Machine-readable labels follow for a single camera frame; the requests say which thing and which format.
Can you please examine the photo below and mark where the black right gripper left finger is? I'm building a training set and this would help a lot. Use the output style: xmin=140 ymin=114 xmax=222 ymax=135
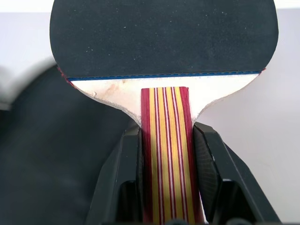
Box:
xmin=84 ymin=127 xmax=144 ymax=225

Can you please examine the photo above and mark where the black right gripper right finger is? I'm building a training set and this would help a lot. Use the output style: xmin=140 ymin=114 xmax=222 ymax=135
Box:
xmin=192 ymin=121 xmax=281 ymax=225

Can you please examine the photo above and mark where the table tennis paddle black rubber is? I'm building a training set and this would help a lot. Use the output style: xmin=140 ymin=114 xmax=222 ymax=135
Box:
xmin=49 ymin=0 xmax=280 ymax=225

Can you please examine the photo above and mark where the black paddle case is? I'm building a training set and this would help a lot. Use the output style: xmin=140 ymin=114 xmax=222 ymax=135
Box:
xmin=0 ymin=65 xmax=141 ymax=225

